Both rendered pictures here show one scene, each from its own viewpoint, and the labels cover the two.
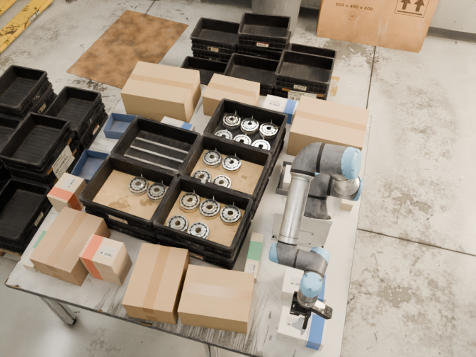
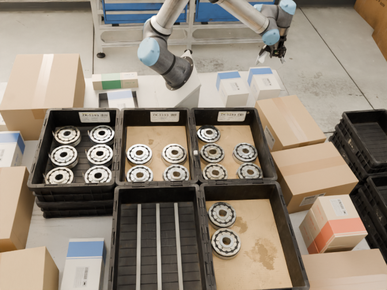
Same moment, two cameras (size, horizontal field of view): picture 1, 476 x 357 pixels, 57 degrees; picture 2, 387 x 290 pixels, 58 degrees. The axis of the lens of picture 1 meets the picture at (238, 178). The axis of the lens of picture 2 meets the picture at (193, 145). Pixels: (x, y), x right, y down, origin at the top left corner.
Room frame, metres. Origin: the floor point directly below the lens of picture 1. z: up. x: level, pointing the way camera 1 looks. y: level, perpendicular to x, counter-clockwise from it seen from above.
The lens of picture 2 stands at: (1.72, 0.91, 1.97)
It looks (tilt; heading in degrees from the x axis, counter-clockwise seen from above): 49 degrees down; 239
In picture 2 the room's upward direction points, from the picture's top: 7 degrees clockwise
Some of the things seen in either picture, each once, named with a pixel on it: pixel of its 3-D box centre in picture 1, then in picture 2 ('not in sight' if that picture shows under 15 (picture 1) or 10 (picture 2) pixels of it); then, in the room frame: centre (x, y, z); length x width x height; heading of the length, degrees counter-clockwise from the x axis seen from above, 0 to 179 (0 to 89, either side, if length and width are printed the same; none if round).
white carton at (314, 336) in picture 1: (302, 328); (262, 84); (0.61, -0.28, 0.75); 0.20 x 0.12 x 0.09; 74
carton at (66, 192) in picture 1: (67, 191); not in sight; (1.30, 0.89, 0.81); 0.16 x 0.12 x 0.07; 159
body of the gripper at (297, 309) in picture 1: (302, 303); (277, 44); (0.62, -0.25, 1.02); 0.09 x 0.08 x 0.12; 74
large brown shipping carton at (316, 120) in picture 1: (327, 132); (48, 95); (1.72, -0.52, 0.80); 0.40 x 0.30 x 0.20; 72
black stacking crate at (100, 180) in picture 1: (131, 193); (246, 240); (1.25, 0.54, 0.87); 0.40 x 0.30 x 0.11; 69
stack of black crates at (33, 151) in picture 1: (46, 159); not in sight; (1.88, 1.31, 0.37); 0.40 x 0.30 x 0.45; 164
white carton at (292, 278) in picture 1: (304, 287); (231, 88); (0.80, -0.31, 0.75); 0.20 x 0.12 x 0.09; 78
